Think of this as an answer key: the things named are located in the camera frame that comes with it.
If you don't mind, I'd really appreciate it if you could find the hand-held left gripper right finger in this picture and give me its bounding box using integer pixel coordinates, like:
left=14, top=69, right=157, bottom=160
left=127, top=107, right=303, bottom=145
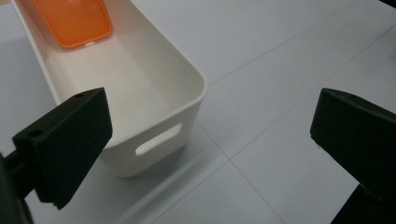
left=310, top=88, right=396, bottom=202

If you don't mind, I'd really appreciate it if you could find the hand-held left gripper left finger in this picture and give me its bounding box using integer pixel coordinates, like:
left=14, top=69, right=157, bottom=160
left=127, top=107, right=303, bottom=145
left=12, top=87, right=114, bottom=211

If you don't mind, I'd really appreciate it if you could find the white plastic bin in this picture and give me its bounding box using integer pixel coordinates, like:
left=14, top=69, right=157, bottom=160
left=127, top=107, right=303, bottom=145
left=10, top=0, right=209, bottom=179

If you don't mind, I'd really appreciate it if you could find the orange phone case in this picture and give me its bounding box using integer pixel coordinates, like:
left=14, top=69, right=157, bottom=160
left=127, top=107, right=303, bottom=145
left=32, top=0, right=114, bottom=50

